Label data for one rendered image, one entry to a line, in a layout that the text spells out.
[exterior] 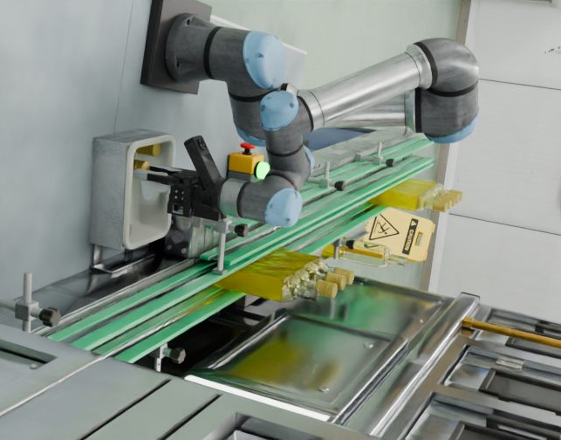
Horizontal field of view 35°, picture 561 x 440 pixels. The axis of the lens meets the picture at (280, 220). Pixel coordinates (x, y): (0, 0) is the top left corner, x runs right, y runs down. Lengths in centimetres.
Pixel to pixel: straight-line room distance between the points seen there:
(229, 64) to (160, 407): 107
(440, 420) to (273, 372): 36
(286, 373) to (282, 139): 51
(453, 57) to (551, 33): 588
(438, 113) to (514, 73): 586
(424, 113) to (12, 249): 88
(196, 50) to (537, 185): 609
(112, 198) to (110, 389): 87
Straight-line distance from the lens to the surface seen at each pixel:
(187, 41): 194
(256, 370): 191
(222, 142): 231
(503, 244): 797
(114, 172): 181
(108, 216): 183
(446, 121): 192
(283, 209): 171
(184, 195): 180
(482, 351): 227
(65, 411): 95
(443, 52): 184
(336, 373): 194
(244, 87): 192
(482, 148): 786
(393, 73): 179
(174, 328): 184
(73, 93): 175
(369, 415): 179
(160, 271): 189
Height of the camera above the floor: 179
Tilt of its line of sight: 22 degrees down
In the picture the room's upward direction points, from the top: 102 degrees clockwise
